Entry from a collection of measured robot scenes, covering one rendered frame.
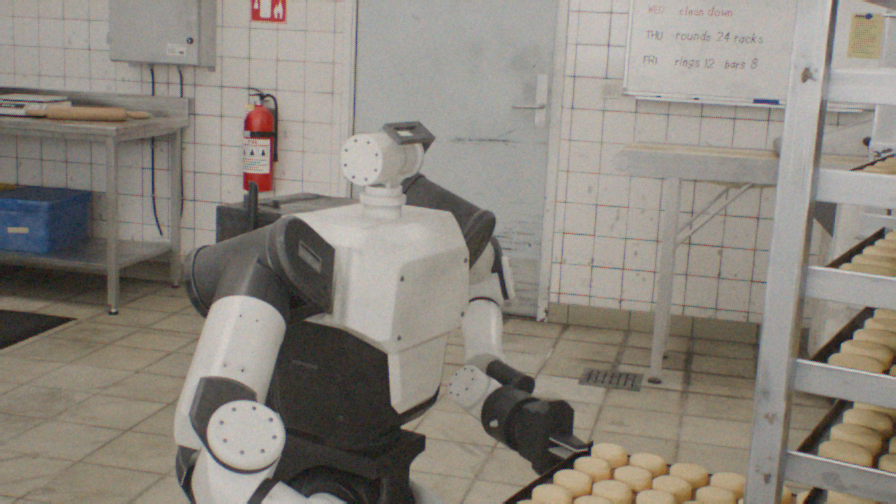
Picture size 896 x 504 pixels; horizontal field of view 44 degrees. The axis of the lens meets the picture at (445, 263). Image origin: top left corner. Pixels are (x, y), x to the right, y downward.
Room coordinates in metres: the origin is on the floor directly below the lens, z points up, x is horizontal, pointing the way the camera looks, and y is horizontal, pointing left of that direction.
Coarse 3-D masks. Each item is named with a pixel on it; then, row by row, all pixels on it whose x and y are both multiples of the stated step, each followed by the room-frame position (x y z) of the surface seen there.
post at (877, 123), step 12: (888, 24) 1.39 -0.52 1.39; (888, 36) 1.39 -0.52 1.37; (888, 48) 1.39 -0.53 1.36; (888, 60) 1.39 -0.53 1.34; (876, 108) 1.39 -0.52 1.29; (888, 108) 1.38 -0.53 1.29; (876, 120) 1.39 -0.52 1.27; (888, 120) 1.38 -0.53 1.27; (876, 132) 1.39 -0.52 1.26; (888, 132) 1.38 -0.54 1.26; (852, 312) 1.39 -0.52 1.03
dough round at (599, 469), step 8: (576, 464) 1.43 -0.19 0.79; (584, 464) 1.43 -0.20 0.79; (592, 464) 1.43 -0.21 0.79; (600, 464) 1.43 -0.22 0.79; (608, 464) 1.43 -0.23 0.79; (592, 472) 1.41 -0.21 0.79; (600, 472) 1.41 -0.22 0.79; (608, 472) 1.42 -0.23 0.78; (592, 480) 1.41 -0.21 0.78; (600, 480) 1.41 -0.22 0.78
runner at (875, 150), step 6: (870, 144) 1.39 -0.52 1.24; (876, 144) 1.38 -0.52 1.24; (882, 144) 1.38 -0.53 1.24; (888, 144) 1.38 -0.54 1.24; (894, 144) 1.37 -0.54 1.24; (870, 150) 1.39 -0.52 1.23; (876, 150) 1.38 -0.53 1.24; (882, 150) 1.38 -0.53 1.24; (888, 150) 1.38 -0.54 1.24; (894, 150) 1.37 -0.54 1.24; (870, 156) 1.39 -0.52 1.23; (876, 156) 1.38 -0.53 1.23; (882, 156) 1.38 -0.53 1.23; (894, 156) 1.37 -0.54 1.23
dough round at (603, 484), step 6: (606, 480) 1.37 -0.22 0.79; (612, 480) 1.37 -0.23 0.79; (594, 486) 1.35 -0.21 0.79; (600, 486) 1.35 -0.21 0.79; (606, 486) 1.35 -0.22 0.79; (612, 486) 1.35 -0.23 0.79; (618, 486) 1.35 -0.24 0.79; (624, 486) 1.35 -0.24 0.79; (594, 492) 1.34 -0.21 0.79; (600, 492) 1.34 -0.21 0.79; (606, 492) 1.33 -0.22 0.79; (612, 492) 1.33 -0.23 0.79; (618, 492) 1.33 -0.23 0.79; (624, 492) 1.33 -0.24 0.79; (630, 492) 1.34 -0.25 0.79; (606, 498) 1.33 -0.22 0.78; (612, 498) 1.33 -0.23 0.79; (618, 498) 1.33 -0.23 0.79; (624, 498) 1.33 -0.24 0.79; (630, 498) 1.34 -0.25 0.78
